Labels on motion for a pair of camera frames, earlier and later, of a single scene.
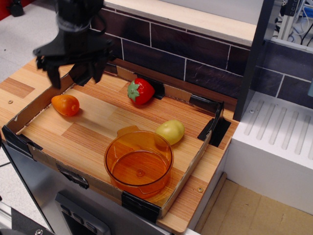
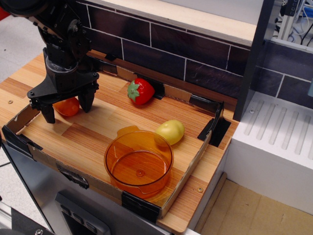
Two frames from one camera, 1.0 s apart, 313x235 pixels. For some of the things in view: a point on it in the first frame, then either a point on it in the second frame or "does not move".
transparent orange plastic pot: [139, 162] does not move
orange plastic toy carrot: [67, 105] does not move
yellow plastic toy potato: [172, 130] does not move
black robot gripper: [78, 43] to [82, 82]
